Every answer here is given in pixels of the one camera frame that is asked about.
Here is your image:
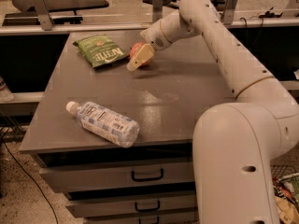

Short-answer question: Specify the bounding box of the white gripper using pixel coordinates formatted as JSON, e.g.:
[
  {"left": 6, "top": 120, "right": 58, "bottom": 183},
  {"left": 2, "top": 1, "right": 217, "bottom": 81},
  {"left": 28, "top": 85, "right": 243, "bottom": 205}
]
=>
[{"left": 127, "top": 19, "right": 171, "bottom": 71}]

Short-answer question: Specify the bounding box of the red apple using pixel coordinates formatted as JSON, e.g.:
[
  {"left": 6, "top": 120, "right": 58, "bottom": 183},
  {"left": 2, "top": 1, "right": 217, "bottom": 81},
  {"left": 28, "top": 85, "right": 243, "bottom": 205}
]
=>
[{"left": 129, "top": 42, "right": 150, "bottom": 66}]

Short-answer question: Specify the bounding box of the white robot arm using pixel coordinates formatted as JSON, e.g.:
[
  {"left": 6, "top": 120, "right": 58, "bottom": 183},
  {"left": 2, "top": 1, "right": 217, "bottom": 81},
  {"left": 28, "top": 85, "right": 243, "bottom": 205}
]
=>
[{"left": 127, "top": 0, "right": 299, "bottom": 224}]

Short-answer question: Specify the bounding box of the green Kettle chip bag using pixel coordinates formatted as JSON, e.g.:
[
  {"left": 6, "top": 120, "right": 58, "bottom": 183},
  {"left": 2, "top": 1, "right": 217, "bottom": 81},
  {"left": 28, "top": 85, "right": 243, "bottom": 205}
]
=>
[{"left": 73, "top": 35, "right": 128, "bottom": 68}]

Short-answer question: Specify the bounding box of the green white snack bag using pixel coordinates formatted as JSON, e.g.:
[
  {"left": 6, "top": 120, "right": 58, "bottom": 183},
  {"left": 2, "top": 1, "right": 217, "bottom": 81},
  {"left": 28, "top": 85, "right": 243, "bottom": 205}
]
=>
[{"left": 278, "top": 173, "right": 299, "bottom": 202}]

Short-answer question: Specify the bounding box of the red snack bag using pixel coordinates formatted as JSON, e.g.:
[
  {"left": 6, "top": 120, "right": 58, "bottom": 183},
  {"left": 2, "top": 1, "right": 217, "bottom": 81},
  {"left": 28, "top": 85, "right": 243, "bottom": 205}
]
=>
[{"left": 272, "top": 178, "right": 295, "bottom": 203}]

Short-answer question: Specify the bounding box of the yellow snack bag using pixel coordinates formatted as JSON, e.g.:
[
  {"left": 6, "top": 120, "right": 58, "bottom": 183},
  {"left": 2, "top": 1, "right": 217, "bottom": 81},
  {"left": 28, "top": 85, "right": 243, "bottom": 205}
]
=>
[{"left": 276, "top": 197, "right": 299, "bottom": 224}]

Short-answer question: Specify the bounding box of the clear plastic water bottle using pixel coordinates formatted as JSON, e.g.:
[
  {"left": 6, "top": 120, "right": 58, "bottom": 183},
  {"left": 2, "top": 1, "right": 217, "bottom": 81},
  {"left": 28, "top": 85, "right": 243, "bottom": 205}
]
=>
[{"left": 66, "top": 101, "right": 139, "bottom": 147}]

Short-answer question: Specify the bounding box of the grey drawer cabinet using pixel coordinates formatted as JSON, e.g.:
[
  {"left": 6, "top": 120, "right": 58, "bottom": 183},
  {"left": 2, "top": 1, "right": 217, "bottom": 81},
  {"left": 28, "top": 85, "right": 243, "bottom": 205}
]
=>
[{"left": 20, "top": 33, "right": 233, "bottom": 224}]

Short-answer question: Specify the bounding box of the dark bench table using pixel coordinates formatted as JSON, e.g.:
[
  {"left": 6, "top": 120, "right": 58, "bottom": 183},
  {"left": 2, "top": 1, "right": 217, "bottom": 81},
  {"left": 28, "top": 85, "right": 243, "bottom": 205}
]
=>
[{"left": 3, "top": 0, "right": 109, "bottom": 26}]

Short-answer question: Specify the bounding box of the grey metal rail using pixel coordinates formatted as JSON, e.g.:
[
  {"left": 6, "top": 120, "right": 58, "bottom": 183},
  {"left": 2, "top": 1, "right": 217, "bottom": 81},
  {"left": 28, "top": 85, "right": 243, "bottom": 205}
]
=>
[{"left": 0, "top": 18, "right": 299, "bottom": 36}]

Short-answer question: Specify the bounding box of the middle metal bracket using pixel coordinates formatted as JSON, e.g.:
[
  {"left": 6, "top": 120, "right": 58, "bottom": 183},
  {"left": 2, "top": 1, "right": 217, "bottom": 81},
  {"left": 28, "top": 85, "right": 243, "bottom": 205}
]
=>
[{"left": 152, "top": 0, "right": 163, "bottom": 22}]

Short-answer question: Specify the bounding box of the metal bracket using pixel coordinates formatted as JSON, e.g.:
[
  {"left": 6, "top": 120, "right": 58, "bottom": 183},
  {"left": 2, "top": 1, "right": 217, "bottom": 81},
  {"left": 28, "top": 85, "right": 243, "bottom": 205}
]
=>
[
  {"left": 221, "top": 0, "right": 238, "bottom": 24},
  {"left": 152, "top": 0, "right": 163, "bottom": 22},
  {"left": 32, "top": 0, "right": 54, "bottom": 31}
]

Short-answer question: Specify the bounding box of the left metal bracket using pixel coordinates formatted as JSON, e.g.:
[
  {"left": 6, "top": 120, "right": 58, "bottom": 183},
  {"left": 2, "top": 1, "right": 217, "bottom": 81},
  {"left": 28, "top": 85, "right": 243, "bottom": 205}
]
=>
[{"left": 32, "top": 0, "right": 54, "bottom": 31}]

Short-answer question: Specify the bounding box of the black hanging cable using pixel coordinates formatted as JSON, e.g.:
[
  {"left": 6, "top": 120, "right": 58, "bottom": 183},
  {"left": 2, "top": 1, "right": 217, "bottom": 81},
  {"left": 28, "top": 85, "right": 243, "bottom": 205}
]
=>
[{"left": 238, "top": 17, "right": 249, "bottom": 30}]

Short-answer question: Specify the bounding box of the right metal bracket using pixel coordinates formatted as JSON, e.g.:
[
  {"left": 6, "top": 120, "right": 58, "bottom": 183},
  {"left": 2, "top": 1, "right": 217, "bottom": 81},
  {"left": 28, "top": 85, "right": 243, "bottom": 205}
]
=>
[{"left": 221, "top": 0, "right": 238, "bottom": 24}]

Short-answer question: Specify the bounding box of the top drawer black handle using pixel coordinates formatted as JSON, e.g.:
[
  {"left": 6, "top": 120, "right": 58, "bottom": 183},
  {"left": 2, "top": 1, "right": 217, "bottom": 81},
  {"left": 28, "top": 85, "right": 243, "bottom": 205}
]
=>
[{"left": 131, "top": 169, "right": 164, "bottom": 182}]

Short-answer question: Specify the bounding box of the drawer black handle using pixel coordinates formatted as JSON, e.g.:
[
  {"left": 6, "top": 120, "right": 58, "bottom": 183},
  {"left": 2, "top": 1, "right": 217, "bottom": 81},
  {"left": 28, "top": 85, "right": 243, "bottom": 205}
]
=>
[
  {"left": 135, "top": 201, "right": 161, "bottom": 213},
  {"left": 138, "top": 217, "right": 160, "bottom": 224},
  {"left": 131, "top": 169, "right": 164, "bottom": 182}
]

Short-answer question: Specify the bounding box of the middle drawer black handle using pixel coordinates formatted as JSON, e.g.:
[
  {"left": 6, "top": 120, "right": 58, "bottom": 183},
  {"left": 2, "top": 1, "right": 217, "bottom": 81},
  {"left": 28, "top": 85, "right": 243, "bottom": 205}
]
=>
[{"left": 135, "top": 201, "right": 161, "bottom": 213}]

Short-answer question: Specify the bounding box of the bottom drawer black handle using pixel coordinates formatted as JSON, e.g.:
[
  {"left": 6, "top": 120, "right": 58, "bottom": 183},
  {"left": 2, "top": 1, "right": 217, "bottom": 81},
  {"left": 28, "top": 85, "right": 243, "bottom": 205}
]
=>
[{"left": 138, "top": 217, "right": 160, "bottom": 224}]

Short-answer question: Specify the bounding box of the black floor cable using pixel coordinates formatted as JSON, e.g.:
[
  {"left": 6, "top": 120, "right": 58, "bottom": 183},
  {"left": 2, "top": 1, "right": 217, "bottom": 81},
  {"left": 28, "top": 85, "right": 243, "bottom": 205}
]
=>
[{"left": 0, "top": 131, "right": 60, "bottom": 224}]

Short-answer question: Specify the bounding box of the wire basket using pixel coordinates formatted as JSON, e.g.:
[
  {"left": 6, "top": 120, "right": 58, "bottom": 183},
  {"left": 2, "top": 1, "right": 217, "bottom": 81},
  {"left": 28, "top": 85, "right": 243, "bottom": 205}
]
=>
[{"left": 270, "top": 165, "right": 299, "bottom": 185}]

